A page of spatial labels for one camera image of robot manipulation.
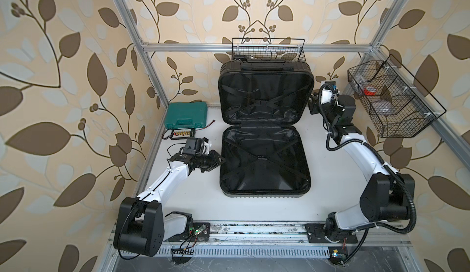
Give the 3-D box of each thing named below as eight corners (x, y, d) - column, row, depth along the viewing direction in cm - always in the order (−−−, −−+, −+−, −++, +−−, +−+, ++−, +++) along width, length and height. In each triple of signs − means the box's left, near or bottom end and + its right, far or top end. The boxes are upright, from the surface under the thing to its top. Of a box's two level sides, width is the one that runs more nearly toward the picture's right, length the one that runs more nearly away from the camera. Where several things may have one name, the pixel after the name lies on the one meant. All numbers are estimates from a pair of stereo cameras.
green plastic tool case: (163, 130, 111) (160, 125, 107) (171, 106, 124) (169, 100, 120) (206, 130, 111) (204, 125, 107) (210, 105, 124) (208, 100, 120)
